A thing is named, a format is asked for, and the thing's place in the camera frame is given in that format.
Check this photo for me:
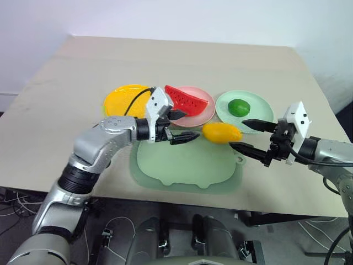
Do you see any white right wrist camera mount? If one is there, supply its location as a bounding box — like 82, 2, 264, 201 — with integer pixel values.
284, 100, 313, 166

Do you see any pink plate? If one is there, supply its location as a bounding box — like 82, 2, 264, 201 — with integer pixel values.
165, 86, 216, 129

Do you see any pale green mat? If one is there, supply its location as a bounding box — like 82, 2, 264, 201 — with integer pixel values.
129, 131, 247, 195

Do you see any grey rounded robot leg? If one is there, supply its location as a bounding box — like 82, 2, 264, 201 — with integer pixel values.
127, 216, 169, 265
192, 213, 241, 265

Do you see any pale green plate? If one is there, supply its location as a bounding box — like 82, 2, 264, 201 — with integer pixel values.
215, 91, 275, 135

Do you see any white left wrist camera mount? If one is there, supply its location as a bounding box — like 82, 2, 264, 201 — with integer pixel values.
145, 87, 175, 144

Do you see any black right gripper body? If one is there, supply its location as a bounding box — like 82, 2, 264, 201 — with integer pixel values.
263, 118, 298, 168

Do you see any black floor cable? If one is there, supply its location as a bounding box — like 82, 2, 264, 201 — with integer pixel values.
323, 225, 353, 265

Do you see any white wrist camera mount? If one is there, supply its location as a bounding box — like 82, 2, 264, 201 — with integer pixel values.
284, 100, 313, 166
145, 87, 175, 144

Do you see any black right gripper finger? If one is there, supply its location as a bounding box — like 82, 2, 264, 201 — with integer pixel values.
228, 141, 270, 166
242, 119, 278, 134

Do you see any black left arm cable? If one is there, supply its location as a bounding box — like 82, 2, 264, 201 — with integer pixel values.
122, 87, 155, 116

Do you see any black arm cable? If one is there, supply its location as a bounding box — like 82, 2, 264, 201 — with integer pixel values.
285, 137, 353, 195
122, 87, 155, 116

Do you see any red watermelon slice toy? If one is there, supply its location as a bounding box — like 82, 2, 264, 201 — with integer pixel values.
164, 84, 210, 117

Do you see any white floor cable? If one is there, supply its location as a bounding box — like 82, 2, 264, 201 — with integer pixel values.
0, 189, 46, 224
297, 216, 341, 235
104, 216, 136, 260

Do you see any yellow mango toy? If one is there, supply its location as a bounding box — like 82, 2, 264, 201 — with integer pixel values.
201, 122, 244, 145

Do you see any yellow plate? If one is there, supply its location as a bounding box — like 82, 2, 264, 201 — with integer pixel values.
103, 83, 153, 118

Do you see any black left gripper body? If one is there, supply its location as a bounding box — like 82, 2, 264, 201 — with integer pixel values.
154, 108, 178, 145

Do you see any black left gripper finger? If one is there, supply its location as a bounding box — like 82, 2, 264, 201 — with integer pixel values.
168, 131, 201, 146
169, 109, 189, 121

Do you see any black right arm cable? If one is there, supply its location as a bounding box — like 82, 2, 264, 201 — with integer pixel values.
285, 137, 353, 195

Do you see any green lime toy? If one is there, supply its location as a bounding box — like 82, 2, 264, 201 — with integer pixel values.
227, 98, 252, 118

